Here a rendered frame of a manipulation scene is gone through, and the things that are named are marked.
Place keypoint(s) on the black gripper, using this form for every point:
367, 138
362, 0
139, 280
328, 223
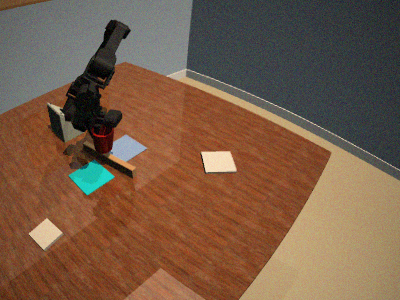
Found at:
110, 119

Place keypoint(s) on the red cup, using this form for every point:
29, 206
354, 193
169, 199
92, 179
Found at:
103, 142

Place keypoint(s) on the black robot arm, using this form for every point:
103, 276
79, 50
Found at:
86, 87

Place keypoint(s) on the tan wooden bar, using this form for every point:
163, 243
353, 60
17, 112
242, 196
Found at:
118, 164

